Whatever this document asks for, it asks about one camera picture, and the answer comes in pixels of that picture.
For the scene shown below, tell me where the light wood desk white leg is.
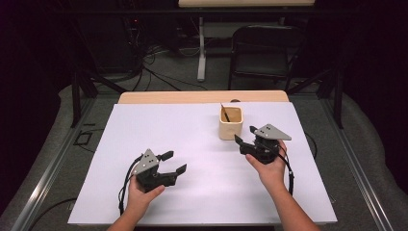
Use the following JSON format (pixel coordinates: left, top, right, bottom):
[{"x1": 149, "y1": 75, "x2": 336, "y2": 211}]
[{"x1": 177, "y1": 0, "x2": 317, "y2": 83}]

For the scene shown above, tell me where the thin black cable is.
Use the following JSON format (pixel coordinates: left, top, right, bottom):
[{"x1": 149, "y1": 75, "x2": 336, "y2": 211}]
[{"x1": 304, "y1": 131, "x2": 319, "y2": 160}]

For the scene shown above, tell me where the black metal stand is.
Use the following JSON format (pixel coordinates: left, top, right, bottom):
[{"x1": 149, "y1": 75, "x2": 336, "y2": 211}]
[
  {"x1": 70, "y1": 68, "x2": 128, "y2": 129},
  {"x1": 285, "y1": 65, "x2": 345, "y2": 129}
]

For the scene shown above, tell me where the aluminium floor rail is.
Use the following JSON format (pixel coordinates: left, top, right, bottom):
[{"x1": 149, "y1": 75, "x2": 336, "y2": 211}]
[
  {"x1": 11, "y1": 95, "x2": 97, "y2": 231},
  {"x1": 320, "y1": 97, "x2": 391, "y2": 231}
]

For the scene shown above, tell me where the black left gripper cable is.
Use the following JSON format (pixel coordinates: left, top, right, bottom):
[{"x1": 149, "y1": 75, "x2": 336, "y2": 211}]
[{"x1": 117, "y1": 154, "x2": 142, "y2": 217}]

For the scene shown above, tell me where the person's left hand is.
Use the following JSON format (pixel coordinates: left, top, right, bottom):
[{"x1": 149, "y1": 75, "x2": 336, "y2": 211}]
[{"x1": 124, "y1": 177, "x2": 166, "y2": 221}]

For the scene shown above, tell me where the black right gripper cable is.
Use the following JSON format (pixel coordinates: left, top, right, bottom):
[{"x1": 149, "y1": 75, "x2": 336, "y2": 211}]
[{"x1": 277, "y1": 144, "x2": 295, "y2": 196}]

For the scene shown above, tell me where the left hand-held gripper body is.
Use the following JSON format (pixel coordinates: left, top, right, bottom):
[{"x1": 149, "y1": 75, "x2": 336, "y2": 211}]
[{"x1": 132, "y1": 147, "x2": 179, "y2": 194}]

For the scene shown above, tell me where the black floor cable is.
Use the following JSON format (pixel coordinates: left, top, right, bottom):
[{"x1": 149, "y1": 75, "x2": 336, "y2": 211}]
[{"x1": 31, "y1": 197, "x2": 78, "y2": 227}]

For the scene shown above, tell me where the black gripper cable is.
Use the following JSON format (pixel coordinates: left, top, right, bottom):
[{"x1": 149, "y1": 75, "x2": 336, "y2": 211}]
[
  {"x1": 277, "y1": 144, "x2": 295, "y2": 196},
  {"x1": 117, "y1": 154, "x2": 142, "y2": 217}
]

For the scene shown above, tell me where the person's right hand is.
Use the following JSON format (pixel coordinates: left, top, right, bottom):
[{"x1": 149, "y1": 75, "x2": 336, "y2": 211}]
[{"x1": 244, "y1": 139, "x2": 291, "y2": 194}]

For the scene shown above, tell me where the black folding chair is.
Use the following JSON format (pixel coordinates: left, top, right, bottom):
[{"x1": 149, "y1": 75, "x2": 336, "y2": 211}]
[{"x1": 228, "y1": 24, "x2": 306, "y2": 90}]

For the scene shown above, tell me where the tangle of black cables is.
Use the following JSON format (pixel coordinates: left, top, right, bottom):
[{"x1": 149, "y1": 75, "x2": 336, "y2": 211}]
[{"x1": 121, "y1": 15, "x2": 210, "y2": 92}]

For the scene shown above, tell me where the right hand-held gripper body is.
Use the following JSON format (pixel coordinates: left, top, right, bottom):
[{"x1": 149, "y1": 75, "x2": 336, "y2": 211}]
[{"x1": 240, "y1": 123, "x2": 293, "y2": 166}]

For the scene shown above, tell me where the cream square ceramic cup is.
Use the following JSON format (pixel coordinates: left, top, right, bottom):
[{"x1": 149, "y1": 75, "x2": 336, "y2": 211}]
[{"x1": 218, "y1": 105, "x2": 244, "y2": 141}]

